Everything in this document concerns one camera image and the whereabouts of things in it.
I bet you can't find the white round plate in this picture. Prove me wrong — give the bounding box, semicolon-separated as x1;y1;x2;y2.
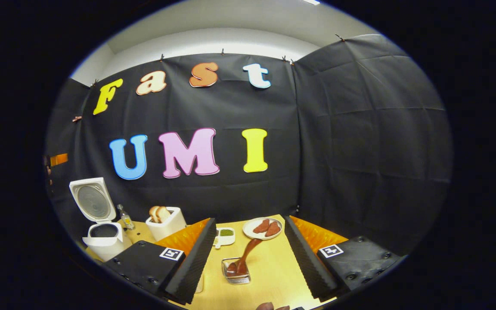
242;217;283;240

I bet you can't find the white toaster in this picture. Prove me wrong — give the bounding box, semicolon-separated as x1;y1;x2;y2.
146;207;187;242

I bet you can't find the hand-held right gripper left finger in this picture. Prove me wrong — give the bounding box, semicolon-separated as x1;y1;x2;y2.
104;218;217;305

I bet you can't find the white rice cooker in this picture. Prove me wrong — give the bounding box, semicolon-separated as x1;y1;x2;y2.
69;177;133;262

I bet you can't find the metal mesh chopstick holder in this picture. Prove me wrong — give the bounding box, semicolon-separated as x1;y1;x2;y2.
221;257;251;285

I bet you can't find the black backdrop cloth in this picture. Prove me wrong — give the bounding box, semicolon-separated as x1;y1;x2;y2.
43;34;453;259

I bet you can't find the brown wooden spoon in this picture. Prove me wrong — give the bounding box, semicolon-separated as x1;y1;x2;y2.
226;238;264;276

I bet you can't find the white divided bean dish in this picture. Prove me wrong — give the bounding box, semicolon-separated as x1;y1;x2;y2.
214;227;236;249

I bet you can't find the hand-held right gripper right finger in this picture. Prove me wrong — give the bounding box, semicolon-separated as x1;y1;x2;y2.
283;215;406;302

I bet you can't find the small clear bottle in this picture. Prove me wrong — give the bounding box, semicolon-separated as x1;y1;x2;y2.
117;205;135;230

